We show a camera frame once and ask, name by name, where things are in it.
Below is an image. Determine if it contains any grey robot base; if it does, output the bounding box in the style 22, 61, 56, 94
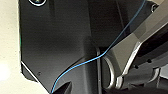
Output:
18, 0, 168, 94

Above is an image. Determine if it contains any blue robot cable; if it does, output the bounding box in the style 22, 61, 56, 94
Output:
50, 0, 148, 93

